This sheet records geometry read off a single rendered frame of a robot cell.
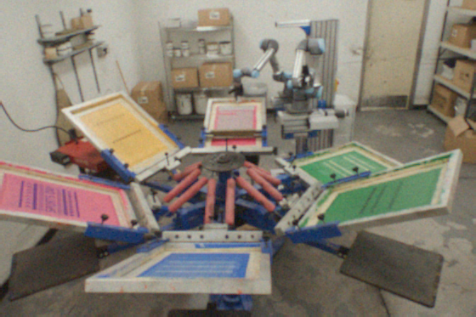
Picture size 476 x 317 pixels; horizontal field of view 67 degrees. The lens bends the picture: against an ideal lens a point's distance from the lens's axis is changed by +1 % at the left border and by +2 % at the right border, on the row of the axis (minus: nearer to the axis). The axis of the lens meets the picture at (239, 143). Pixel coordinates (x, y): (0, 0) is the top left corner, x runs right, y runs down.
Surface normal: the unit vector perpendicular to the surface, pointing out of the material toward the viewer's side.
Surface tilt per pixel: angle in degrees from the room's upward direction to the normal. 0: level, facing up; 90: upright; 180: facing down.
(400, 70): 90
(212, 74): 89
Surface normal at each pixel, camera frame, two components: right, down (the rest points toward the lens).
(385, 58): -0.06, 0.42
